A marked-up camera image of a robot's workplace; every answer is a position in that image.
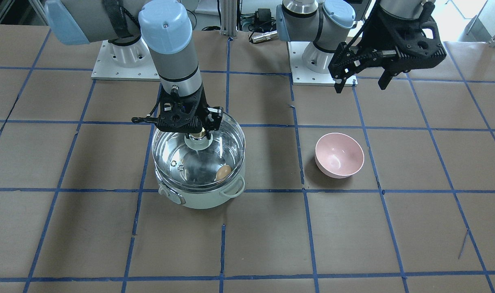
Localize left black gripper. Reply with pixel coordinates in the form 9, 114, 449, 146
328, 8, 447, 94

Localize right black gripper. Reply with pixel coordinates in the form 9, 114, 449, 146
156, 85, 224, 140

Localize glass pot lid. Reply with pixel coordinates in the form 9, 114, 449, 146
151, 113, 245, 193

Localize brown egg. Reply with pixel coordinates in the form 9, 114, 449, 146
216, 164, 232, 181

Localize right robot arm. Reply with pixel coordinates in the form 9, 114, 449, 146
44, 0, 223, 139

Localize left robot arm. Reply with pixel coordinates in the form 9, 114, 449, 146
276, 0, 447, 93

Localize pale green steel pot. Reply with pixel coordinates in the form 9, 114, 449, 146
151, 113, 246, 209

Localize pink bowl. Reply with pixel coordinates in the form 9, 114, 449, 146
314, 132, 365, 179

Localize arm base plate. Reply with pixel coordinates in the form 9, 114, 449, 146
91, 37, 160, 81
288, 42, 342, 86

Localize aluminium frame post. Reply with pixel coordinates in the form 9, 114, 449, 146
218, 0, 239, 39

